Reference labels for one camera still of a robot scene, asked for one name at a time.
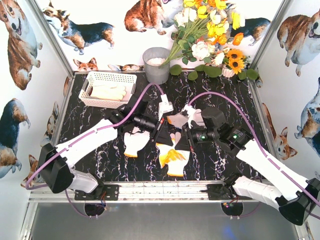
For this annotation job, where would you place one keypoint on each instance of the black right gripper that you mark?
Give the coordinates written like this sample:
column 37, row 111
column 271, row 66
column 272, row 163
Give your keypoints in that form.
column 188, row 138

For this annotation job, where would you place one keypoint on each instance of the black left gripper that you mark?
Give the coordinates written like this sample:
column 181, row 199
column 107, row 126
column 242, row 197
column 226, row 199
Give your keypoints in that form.
column 158, row 129

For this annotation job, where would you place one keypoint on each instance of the white glove orange cuff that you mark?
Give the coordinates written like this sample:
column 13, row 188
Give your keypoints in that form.
column 176, row 168
column 178, row 120
column 168, row 154

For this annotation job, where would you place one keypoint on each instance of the cream glove red cuff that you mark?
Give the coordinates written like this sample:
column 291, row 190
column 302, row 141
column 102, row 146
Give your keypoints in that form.
column 112, row 92

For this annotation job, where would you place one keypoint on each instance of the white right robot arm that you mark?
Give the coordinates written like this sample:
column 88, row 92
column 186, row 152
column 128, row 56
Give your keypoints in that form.
column 297, row 210

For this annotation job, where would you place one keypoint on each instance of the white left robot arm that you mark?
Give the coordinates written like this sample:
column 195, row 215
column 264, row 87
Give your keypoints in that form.
column 56, row 163

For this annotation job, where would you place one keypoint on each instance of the white plastic storage basket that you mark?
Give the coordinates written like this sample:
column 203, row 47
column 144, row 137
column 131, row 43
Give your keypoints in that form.
column 98, row 78

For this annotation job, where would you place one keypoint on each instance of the white glove orange cuff top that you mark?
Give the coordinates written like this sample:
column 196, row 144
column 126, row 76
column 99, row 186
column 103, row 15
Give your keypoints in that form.
column 178, row 120

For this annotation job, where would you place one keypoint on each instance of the grey metal bucket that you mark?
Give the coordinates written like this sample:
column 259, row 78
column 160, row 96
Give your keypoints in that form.
column 156, row 68

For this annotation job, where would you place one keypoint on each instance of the small sunflower pot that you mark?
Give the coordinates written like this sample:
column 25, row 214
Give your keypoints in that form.
column 235, row 63

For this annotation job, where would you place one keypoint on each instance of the artificial flower bouquet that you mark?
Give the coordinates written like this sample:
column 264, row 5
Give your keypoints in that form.
column 204, row 28

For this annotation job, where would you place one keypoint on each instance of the aluminium front rail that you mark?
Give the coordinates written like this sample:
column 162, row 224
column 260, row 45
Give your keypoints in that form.
column 170, row 191

